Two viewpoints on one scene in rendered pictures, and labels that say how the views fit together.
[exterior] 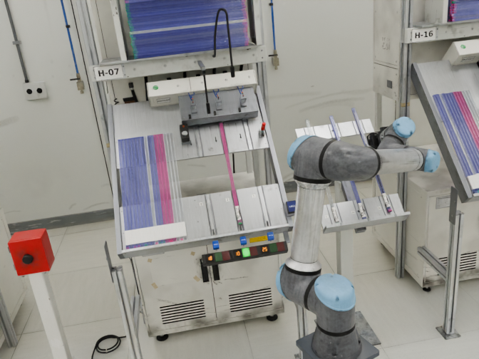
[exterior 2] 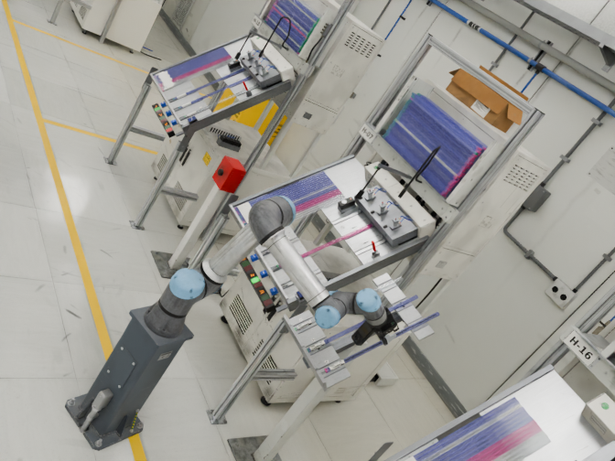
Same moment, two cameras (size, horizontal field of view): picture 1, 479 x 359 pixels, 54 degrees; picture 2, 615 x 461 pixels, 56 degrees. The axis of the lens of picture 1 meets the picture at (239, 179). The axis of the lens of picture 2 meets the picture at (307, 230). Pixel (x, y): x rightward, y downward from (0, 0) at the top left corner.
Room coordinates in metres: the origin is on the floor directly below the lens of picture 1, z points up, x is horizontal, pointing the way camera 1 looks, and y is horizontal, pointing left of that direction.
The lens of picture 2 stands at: (0.21, -1.77, 1.90)
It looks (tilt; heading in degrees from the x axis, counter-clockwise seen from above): 22 degrees down; 50
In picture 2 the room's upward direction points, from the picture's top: 35 degrees clockwise
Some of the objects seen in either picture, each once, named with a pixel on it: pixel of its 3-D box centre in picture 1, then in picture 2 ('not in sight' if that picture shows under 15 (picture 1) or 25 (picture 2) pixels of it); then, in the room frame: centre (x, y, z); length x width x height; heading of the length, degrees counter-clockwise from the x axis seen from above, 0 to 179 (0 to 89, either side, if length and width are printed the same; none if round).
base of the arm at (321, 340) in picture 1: (336, 333); (168, 313); (1.16, -0.25, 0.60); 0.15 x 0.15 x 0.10
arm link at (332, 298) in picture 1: (333, 300); (184, 290); (1.17, -0.24, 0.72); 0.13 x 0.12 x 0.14; 39
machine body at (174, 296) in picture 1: (206, 251); (308, 322); (2.26, 0.22, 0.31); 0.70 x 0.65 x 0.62; 97
